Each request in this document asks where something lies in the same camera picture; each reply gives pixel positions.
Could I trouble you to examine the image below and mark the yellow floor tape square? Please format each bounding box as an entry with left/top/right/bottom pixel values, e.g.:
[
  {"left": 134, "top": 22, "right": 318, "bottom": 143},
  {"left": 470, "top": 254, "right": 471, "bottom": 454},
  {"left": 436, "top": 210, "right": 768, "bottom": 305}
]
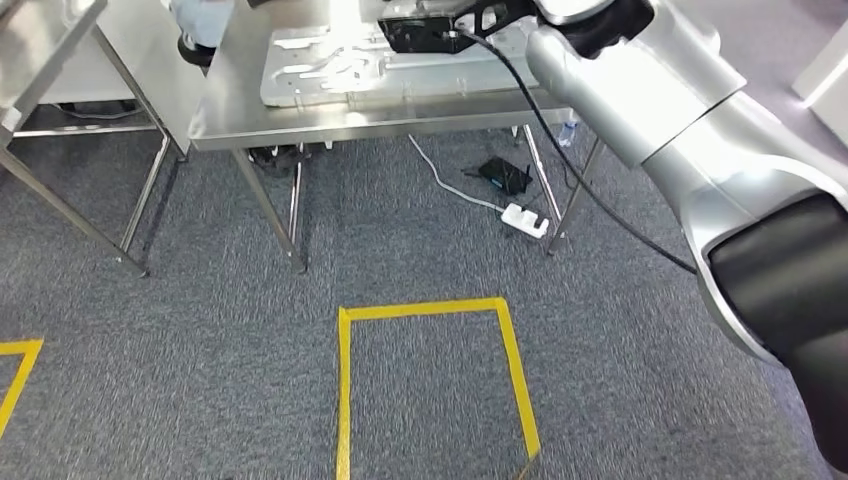
[
  {"left": 0, "top": 338, "right": 45, "bottom": 439},
  {"left": 335, "top": 297, "right": 542, "bottom": 480}
]

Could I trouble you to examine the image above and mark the black router with antennas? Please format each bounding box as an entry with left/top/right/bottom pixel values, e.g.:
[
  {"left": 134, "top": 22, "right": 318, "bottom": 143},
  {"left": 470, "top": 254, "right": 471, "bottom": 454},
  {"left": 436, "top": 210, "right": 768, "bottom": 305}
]
[{"left": 463, "top": 155, "right": 535, "bottom": 197}]

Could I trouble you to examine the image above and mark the white power strip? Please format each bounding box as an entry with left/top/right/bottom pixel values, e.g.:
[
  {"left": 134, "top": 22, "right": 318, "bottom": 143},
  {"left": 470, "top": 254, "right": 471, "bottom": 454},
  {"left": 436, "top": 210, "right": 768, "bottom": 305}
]
[{"left": 500, "top": 202, "right": 550, "bottom": 240}]

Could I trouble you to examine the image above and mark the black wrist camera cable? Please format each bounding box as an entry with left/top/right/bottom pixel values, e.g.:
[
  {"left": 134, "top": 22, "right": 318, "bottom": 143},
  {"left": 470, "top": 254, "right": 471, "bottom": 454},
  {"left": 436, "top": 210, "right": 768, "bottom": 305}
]
[{"left": 453, "top": 29, "right": 698, "bottom": 276}]

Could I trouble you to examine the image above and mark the white cabinet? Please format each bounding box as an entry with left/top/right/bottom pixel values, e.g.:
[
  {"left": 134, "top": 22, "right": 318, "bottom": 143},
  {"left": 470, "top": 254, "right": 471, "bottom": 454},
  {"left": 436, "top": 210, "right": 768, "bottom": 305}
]
[{"left": 791, "top": 19, "right": 848, "bottom": 147}]

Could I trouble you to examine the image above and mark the stainless steel table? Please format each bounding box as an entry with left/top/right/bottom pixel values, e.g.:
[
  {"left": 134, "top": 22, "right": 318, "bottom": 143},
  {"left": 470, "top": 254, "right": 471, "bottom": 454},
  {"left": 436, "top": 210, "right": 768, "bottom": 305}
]
[{"left": 0, "top": 0, "right": 190, "bottom": 278}]

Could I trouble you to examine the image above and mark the white power cable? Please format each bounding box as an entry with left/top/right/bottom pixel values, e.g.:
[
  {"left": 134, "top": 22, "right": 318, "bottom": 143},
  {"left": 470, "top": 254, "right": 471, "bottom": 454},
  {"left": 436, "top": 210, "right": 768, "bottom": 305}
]
[{"left": 407, "top": 134, "right": 506, "bottom": 215}]

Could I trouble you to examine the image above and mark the stainless steel workbench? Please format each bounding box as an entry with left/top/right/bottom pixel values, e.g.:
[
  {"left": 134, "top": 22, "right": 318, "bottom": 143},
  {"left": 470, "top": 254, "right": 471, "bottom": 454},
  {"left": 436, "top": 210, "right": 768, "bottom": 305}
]
[{"left": 187, "top": 0, "right": 607, "bottom": 274}]

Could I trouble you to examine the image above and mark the white desk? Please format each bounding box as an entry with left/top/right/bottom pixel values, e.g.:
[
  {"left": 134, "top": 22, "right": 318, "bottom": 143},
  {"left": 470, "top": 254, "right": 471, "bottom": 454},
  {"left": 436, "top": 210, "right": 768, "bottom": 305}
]
[{"left": 39, "top": 0, "right": 207, "bottom": 157}]

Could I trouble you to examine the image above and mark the grey stamped metal plate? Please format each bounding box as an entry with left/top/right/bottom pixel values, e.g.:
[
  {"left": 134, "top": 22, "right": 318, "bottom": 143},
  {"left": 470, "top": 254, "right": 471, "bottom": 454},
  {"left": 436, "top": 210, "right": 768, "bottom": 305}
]
[{"left": 259, "top": 16, "right": 539, "bottom": 109}]

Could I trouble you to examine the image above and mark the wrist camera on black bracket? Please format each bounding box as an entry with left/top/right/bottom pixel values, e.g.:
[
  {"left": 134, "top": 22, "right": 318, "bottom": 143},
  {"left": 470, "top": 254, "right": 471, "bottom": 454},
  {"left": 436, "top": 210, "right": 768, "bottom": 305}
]
[{"left": 377, "top": 0, "right": 535, "bottom": 56}]

